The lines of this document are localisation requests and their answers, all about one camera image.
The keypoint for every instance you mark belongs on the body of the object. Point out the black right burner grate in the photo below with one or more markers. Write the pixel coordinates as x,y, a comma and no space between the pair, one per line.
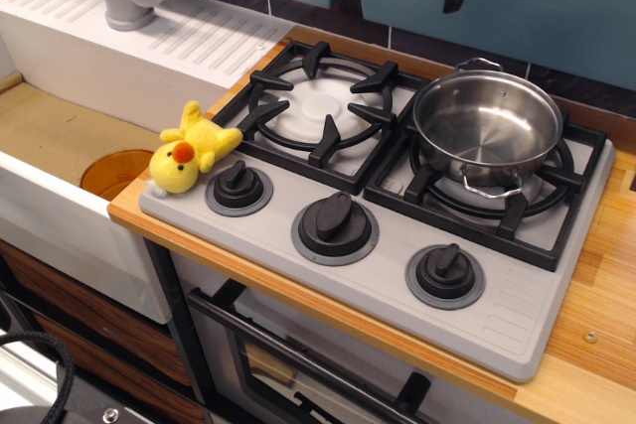
535,226

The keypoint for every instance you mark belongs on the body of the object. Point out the yellow stuffed duck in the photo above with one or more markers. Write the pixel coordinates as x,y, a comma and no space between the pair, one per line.
190,150

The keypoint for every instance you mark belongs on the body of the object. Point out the wooden drawer fronts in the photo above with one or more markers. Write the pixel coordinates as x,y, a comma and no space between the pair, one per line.
128,354

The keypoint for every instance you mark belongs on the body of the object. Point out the black left stove knob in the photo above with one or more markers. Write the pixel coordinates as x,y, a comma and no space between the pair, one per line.
238,190

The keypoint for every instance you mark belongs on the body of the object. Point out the oven door with black handle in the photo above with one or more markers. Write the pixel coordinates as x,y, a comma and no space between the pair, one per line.
221,308

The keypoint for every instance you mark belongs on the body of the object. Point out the black right stove knob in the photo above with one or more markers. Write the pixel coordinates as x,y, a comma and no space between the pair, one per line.
445,277

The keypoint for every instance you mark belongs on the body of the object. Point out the black burner grate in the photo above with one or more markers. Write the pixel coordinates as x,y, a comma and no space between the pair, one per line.
314,118
535,226

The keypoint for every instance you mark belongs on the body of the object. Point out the orange plastic drain bowl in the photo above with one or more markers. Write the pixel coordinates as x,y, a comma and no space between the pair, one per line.
111,174

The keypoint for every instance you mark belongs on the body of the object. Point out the grey toy stove top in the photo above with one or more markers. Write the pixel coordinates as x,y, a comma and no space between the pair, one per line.
332,188

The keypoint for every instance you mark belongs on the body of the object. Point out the black stove knob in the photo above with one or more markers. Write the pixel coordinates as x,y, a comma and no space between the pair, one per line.
238,190
445,277
335,231

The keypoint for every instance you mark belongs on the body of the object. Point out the stainless steel pan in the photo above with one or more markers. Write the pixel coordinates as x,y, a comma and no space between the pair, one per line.
486,129

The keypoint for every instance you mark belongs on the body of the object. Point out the black middle stove knob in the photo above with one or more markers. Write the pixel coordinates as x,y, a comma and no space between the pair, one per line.
335,231

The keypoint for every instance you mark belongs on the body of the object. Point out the black left burner grate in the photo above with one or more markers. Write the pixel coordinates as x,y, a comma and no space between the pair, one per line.
314,118

